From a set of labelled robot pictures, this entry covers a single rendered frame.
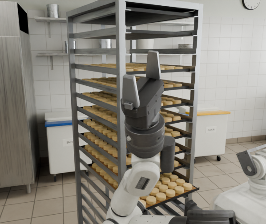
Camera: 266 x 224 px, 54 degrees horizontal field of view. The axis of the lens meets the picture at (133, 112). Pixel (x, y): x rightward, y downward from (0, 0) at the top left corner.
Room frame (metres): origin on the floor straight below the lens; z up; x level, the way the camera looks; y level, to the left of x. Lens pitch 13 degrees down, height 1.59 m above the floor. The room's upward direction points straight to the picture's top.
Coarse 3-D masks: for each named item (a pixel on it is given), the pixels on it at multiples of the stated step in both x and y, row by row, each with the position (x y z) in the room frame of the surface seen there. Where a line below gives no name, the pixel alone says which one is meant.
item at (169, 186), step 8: (96, 168) 1.49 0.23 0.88; (104, 176) 1.39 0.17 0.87; (160, 176) 1.38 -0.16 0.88; (168, 176) 1.40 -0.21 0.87; (176, 176) 1.38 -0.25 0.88; (112, 184) 1.32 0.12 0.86; (160, 184) 1.30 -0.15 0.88; (168, 184) 1.29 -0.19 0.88; (176, 184) 1.29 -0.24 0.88; (184, 184) 1.29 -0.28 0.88; (152, 192) 1.21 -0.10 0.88; (160, 192) 1.20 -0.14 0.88; (168, 192) 1.20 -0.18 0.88; (176, 192) 1.23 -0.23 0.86; (184, 192) 1.24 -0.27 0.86; (144, 200) 1.13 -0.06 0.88; (152, 200) 1.13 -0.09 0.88; (160, 200) 1.16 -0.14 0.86
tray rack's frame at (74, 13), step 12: (108, 0) 1.18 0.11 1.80; (132, 0) 1.14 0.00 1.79; (144, 0) 1.17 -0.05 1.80; (156, 0) 1.21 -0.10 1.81; (168, 0) 1.24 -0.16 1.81; (72, 12) 1.55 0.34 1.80; (84, 12) 1.44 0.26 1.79; (72, 24) 1.63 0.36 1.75; (72, 36) 1.63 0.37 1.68; (72, 48) 1.63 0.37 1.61; (132, 48) 1.86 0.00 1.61; (72, 60) 1.63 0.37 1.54; (132, 60) 1.86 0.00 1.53; (72, 72) 1.62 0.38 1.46; (72, 84) 1.62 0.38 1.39; (72, 96) 1.62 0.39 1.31; (72, 108) 1.63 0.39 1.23; (72, 120) 1.64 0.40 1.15; (108, 192) 1.77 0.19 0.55; (108, 204) 1.77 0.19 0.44
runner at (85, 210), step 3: (84, 207) 1.61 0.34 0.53; (84, 210) 1.61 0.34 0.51; (87, 210) 1.61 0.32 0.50; (87, 213) 1.56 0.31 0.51; (90, 213) 1.58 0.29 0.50; (90, 216) 1.51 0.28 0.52; (90, 219) 1.52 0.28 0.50; (93, 219) 1.48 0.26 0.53; (93, 222) 1.47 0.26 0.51; (96, 222) 1.48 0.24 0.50
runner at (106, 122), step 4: (80, 108) 1.59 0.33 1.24; (84, 112) 1.54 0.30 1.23; (88, 112) 1.48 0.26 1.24; (92, 116) 1.44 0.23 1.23; (96, 116) 1.39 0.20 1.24; (100, 120) 1.35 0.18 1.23; (104, 120) 1.31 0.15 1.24; (108, 124) 1.27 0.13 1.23; (112, 124) 1.23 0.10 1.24; (116, 124) 1.20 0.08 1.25; (112, 128) 1.23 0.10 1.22; (116, 128) 1.20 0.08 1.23
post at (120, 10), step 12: (120, 0) 1.11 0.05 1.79; (120, 12) 1.11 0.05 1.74; (120, 24) 1.11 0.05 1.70; (120, 36) 1.11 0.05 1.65; (120, 48) 1.11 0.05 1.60; (120, 60) 1.11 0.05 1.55; (120, 72) 1.11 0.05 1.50; (120, 84) 1.11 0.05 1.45; (120, 96) 1.11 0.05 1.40; (120, 108) 1.11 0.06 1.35; (120, 120) 1.11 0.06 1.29; (120, 132) 1.11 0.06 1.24; (120, 144) 1.11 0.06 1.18; (120, 156) 1.11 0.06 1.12; (120, 168) 1.11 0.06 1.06; (120, 180) 1.11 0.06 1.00
